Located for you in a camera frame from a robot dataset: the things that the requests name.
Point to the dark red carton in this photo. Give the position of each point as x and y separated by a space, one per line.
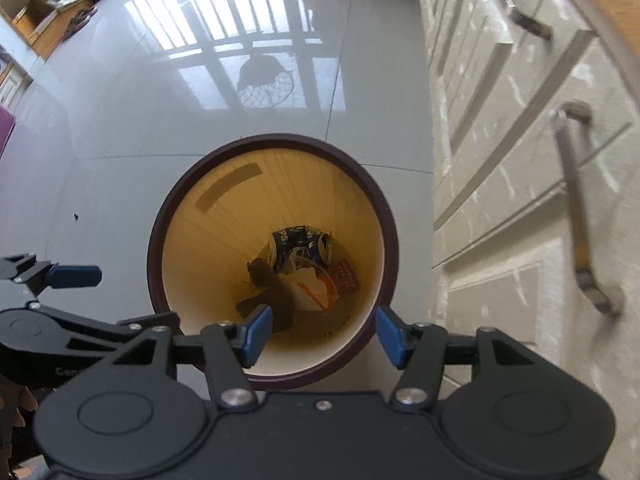
345 276

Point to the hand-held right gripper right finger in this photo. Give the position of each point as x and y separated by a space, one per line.
391 337

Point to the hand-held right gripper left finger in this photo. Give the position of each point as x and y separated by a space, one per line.
257 335

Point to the person's left hand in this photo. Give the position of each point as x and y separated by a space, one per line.
20 405

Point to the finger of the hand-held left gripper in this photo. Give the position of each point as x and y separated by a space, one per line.
100 330
75 276

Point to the yellow bin with dark rim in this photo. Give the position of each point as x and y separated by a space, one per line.
320 185

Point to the purple mat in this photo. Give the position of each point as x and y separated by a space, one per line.
5 130

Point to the grey slippers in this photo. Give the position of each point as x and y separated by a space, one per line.
75 20

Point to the wooden low cabinet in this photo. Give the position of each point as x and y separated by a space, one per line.
50 35

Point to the beige bed drawer unit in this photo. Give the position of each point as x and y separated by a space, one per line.
500 160

